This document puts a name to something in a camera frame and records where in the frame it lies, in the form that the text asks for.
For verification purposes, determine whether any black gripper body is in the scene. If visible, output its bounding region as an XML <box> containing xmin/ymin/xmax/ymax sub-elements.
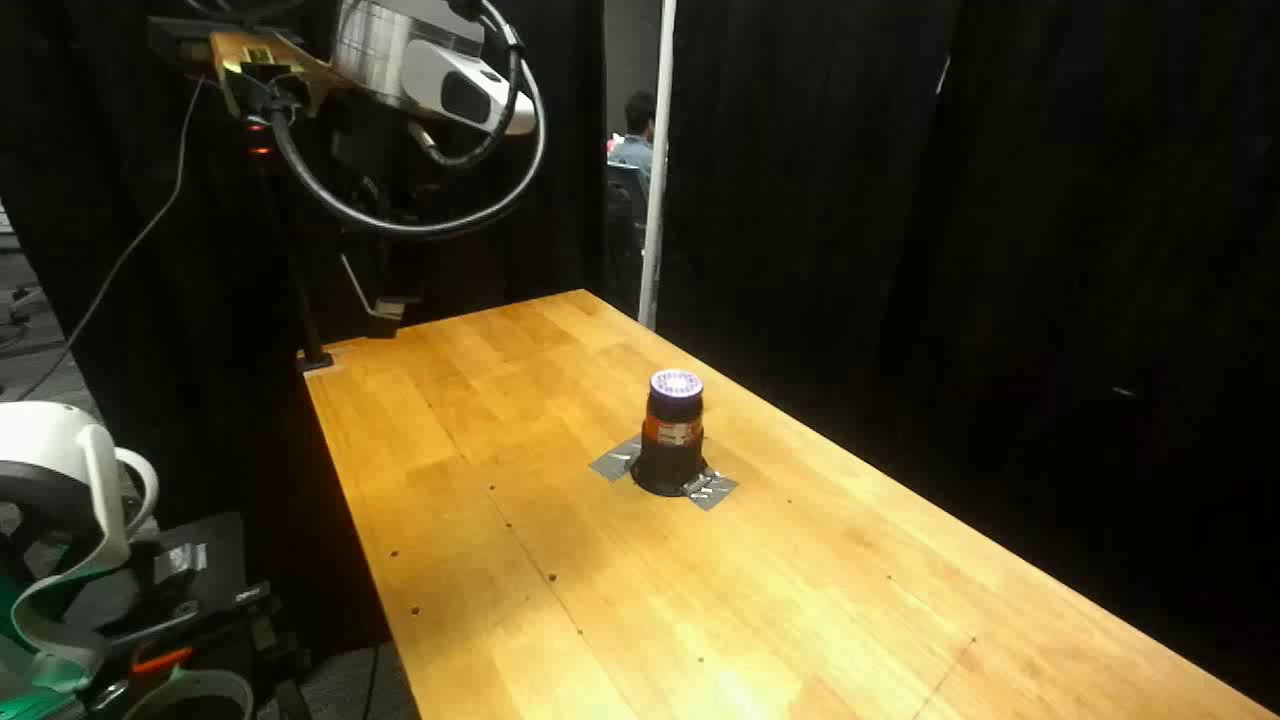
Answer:
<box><xmin>141</xmin><ymin>11</ymin><xmax>228</xmax><ymax>70</ymax></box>

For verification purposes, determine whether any dark jar with purple lid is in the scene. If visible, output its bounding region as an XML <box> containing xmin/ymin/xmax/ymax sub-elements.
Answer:
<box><xmin>627</xmin><ymin>363</ymin><xmax>711</xmax><ymax>501</ymax></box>

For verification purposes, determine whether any yellow tag on wrist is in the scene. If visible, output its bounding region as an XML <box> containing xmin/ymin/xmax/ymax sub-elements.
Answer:
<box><xmin>209</xmin><ymin>27</ymin><xmax>354</xmax><ymax>106</ymax></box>

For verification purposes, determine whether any person in background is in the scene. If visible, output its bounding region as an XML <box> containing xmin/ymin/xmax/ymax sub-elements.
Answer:
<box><xmin>603</xmin><ymin>86</ymin><xmax>663</xmax><ymax>193</ymax></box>

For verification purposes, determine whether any white vertical pole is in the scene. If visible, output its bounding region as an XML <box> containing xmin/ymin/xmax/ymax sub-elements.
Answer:
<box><xmin>631</xmin><ymin>0</ymin><xmax>682</xmax><ymax>330</ymax></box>

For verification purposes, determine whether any thin gray hanging cable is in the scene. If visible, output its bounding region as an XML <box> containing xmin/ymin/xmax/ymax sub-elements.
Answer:
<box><xmin>8</xmin><ymin>74</ymin><xmax>211</xmax><ymax>400</ymax></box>

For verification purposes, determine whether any black camera stand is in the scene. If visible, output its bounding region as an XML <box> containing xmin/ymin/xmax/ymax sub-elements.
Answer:
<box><xmin>235</xmin><ymin>112</ymin><xmax>340</xmax><ymax>376</ymax></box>

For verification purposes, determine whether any small bracket at table edge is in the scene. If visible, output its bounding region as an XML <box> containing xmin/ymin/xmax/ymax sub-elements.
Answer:
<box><xmin>338</xmin><ymin>246</ymin><xmax>411</xmax><ymax>334</ymax></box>

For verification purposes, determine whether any orange handled clamp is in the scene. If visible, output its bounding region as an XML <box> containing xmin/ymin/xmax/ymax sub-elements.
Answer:
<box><xmin>94</xmin><ymin>639</ymin><xmax>203</xmax><ymax>712</ymax></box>

